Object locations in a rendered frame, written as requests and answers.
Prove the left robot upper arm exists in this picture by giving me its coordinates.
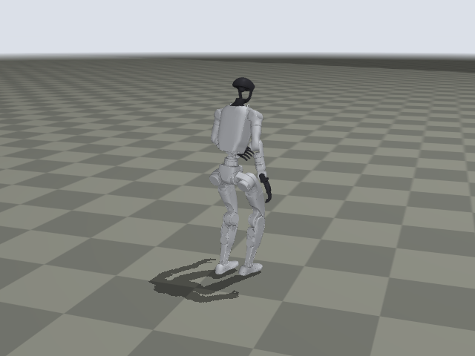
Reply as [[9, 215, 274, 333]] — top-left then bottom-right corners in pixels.
[[211, 108, 223, 145]]

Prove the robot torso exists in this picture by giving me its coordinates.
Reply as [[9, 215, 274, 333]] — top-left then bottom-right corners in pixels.
[[217, 103, 253, 185]]

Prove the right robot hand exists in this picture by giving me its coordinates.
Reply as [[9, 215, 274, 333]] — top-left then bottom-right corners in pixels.
[[259, 174, 272, 203]]

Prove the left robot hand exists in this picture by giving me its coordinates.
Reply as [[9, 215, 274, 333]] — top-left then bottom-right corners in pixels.
[[237, 147, 254, 161]]

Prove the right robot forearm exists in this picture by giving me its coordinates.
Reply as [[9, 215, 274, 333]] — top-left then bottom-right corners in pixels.
[[253, 140, 267, 179]]

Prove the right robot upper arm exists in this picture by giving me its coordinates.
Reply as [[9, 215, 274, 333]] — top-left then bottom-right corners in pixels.
[[247, 109, 263, 151]]

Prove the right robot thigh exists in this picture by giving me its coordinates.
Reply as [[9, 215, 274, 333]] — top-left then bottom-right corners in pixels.
[[235, 172, 265, 228]]

